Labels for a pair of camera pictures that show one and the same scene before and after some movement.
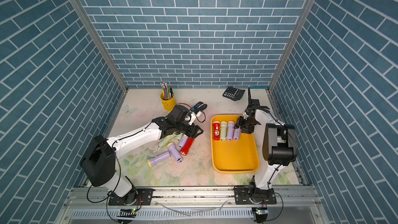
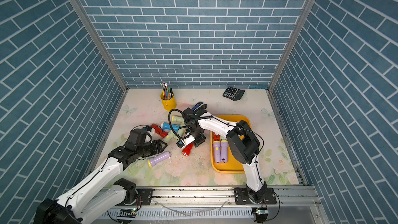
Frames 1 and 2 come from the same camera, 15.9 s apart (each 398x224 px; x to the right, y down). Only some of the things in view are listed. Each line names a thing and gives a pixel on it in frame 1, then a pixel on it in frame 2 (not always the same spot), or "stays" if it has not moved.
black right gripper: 240,123 to 199,141
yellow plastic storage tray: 233,156 stays
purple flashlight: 151,162 stays
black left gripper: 193,130 to 157,147
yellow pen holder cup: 168,105 stays
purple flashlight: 175,152 to 224,144
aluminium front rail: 295,205 stays
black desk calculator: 233,93 stays
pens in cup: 167,93 stays
